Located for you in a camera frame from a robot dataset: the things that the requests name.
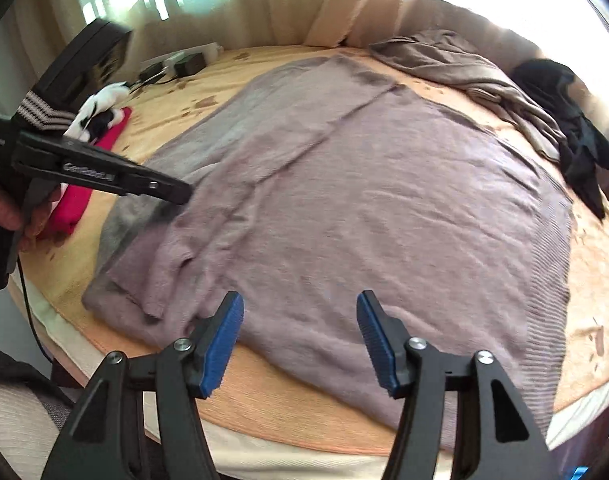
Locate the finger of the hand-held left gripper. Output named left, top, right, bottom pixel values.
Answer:
left=117, top=157, right=194, bottom=206

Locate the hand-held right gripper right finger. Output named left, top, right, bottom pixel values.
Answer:
left=355, top=289, right=560, bottom=480

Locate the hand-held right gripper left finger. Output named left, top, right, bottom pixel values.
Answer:
left=42, top=290, right=245, bottom=480

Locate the mauve knit sweater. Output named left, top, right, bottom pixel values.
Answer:
left=82, top=55, right=575, bottom=453

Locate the person's left hand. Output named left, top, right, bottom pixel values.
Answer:
left=0, top=180, right=64, bottom=254

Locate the red cloth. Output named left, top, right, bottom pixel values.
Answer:
left=47, top=106, right=134, bottom=238

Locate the black spotted white cloth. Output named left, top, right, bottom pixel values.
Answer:
left=64, top=82, right=132, bottom=141

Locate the yellow paw print blanket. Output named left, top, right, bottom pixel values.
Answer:
left=14, top=42, right=609, bottom=456

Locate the white mattress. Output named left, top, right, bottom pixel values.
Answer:
left=9, top=275, right=609, bottom=467

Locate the small black adapter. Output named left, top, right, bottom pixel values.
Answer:
left=138, top=62, right=166, bottom=84

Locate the black charger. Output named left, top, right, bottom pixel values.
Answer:
left=174, top=54, right=208, bottom=77

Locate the white power strip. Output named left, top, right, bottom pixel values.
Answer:
left=139, top=42, right=222, bottom=78

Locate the dark knit clothing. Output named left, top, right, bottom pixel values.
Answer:
left=0, top=346, right=78, bottom=408

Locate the person's cream knit clothing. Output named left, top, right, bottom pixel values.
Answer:
left=0, top=380, right=60, bottom=480

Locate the black knit garment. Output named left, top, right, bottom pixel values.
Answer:
left=512, top=59, right=609, bottom=220

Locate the taupe knit sweater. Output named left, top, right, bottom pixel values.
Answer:
left=369, top=30, right=568, bottom=163

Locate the black charger cable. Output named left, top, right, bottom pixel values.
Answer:
left=128, top=72, right=176, bottom=92

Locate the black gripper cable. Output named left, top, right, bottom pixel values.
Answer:
left=15, top=265, right=55, bottom=363

